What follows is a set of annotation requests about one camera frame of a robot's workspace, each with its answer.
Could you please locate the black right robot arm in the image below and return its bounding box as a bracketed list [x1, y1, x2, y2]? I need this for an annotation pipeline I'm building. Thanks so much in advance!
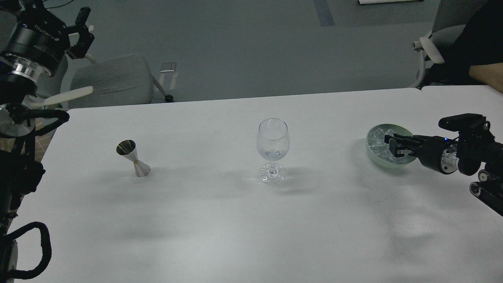
[384, 113, 503, 215]

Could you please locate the clear ice cubes pile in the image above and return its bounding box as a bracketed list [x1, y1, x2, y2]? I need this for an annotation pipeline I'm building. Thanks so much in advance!
[367, 127, 415, 165]

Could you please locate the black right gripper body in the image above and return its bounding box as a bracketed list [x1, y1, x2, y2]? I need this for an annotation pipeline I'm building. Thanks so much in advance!
[415, 135, 459, 175]

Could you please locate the clear wine glass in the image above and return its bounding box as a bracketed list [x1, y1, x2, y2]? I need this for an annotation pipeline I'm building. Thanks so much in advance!
[256, 118, 290, 185]

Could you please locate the steel double jigger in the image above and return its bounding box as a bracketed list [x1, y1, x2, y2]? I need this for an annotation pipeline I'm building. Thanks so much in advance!
[116, 140, 151, 177]

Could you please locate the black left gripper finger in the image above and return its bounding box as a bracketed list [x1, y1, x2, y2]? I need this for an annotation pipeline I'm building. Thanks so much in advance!
[10, 0, 49, 25]
[65, 7, 95, 59]

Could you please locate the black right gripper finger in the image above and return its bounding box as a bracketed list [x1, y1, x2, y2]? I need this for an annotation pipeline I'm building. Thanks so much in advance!
[389, 143, 421, 158]
[384, 134, 426, 147]

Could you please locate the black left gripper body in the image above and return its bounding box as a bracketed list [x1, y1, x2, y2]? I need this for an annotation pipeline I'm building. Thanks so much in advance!
[1, 14, 68, 76]

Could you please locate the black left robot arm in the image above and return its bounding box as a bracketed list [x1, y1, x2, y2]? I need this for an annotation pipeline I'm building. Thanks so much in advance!
[1, 0, 95, 283]

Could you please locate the grey office chair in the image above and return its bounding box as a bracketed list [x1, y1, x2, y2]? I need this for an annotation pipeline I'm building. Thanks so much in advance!
[23, 53, 174, 109]

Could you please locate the grey chair at right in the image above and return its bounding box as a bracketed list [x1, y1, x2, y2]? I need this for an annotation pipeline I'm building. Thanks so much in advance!
[410, 0, 487, 88]

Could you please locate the green bowl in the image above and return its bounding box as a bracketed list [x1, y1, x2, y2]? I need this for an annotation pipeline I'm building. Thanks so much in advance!
[366, 124, 417, 169]

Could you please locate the person in black shirt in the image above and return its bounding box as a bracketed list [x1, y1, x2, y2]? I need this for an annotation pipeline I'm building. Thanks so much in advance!
[424, 0, 503, 93]

